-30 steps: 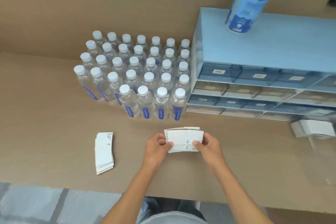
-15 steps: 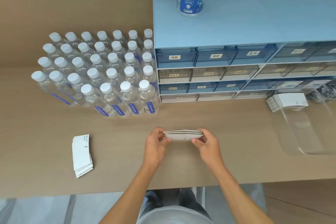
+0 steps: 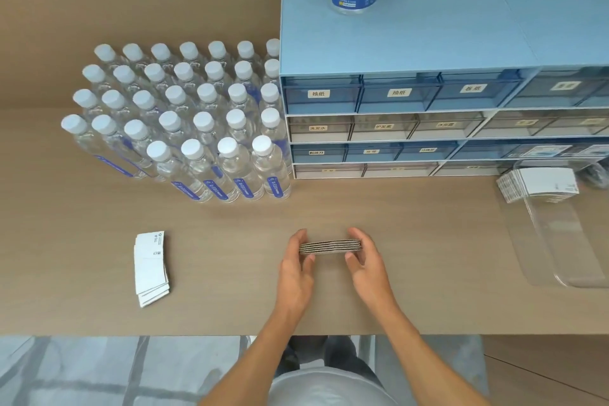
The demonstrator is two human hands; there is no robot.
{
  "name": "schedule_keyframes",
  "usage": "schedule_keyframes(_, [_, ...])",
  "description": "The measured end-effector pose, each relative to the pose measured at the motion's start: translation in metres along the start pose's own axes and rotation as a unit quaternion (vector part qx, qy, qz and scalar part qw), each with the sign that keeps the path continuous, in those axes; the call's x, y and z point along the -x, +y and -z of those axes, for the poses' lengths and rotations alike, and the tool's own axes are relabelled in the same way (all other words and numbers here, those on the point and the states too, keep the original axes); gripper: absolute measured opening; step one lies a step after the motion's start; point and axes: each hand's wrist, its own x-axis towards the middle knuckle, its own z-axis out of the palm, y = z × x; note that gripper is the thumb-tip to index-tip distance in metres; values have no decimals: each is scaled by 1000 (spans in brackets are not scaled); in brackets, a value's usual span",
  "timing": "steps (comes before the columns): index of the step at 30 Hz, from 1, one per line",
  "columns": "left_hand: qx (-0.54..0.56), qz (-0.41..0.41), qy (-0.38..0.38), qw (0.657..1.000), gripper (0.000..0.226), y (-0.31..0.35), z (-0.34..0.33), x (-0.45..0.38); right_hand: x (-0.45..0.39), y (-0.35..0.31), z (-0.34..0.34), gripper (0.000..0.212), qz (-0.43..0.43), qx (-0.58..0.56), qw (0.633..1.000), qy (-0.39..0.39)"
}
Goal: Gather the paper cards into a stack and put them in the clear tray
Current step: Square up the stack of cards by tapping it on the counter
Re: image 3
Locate person's white shirt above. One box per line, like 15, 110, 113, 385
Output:
268, 368, 398, 406

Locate person's right forearm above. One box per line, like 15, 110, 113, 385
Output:
364, 298, 493, 406

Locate person's dark trousers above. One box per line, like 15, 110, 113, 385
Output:
273, 335, 382, 387

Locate clear plastic tray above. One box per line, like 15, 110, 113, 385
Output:
497, 158, 609, 288

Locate person's left hand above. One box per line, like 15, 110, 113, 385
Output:
277, 229, 317, 321

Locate stack of cardboard sleeves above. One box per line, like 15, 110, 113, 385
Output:
299, 239, 363, 255

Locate wide blue drawer cabinet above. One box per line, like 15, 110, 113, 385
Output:
278, 0, 543, 181

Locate person's right hand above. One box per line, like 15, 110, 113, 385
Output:
344, 227, 398, 314

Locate fanned white paper sleeves bundle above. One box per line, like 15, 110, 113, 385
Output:
496, 167, 580, 204

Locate person's left forearm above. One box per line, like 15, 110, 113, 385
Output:
197, 307, 307, 406

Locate pile of white paper sleeves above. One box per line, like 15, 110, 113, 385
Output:
133, 231, 171, 309

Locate group of clear water bottles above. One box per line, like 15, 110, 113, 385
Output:
60, 38, 293, 204

